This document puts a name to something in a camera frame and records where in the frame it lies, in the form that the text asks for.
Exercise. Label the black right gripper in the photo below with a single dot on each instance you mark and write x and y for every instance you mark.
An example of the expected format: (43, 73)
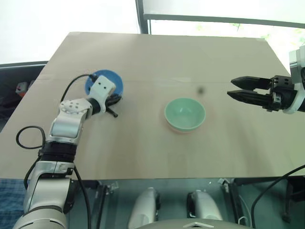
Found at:
(283, 94)

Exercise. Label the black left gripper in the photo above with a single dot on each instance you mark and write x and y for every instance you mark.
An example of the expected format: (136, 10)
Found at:
(110, 99)

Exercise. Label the blue bowl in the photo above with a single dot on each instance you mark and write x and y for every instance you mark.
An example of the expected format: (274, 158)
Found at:
(112, 76)

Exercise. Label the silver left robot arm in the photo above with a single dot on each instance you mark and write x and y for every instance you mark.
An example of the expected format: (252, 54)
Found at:
(64, 124)

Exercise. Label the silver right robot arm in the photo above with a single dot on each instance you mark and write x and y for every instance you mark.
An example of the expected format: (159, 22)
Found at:
(302, 102)

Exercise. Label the green bowl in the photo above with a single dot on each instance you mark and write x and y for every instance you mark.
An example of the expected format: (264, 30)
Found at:
(184, 115)

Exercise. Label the red and white object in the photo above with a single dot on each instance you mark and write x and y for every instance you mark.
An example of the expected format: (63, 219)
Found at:
(21, 88)

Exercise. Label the black table leg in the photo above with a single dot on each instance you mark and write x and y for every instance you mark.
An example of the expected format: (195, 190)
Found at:
(230, 198)
(101, 202)

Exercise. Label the silver left robot leg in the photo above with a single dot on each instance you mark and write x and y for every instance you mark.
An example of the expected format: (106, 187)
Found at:
(144, 208)

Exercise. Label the silver robot leg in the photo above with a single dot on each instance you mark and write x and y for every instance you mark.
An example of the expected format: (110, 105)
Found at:
(144, 208)
(205, 206)

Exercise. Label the black couch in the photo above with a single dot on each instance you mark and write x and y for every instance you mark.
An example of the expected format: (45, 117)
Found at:
(12, 76)

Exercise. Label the silver right robot leg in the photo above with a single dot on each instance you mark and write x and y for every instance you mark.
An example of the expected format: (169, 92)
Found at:
(205, 206)

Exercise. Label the dark rounded robot torso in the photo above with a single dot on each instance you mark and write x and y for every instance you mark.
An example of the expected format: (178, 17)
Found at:
(190, 224)

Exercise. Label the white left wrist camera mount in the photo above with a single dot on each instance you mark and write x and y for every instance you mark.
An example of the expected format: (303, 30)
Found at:
(103, 88)

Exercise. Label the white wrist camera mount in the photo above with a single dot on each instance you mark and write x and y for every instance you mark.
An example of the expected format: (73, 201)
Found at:
(297, 64)
(103, 88)

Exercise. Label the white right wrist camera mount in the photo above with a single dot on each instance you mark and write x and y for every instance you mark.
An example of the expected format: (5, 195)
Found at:
(297, 64)

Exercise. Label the dark window frame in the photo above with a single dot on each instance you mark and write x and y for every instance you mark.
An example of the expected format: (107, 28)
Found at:
(214, 20)

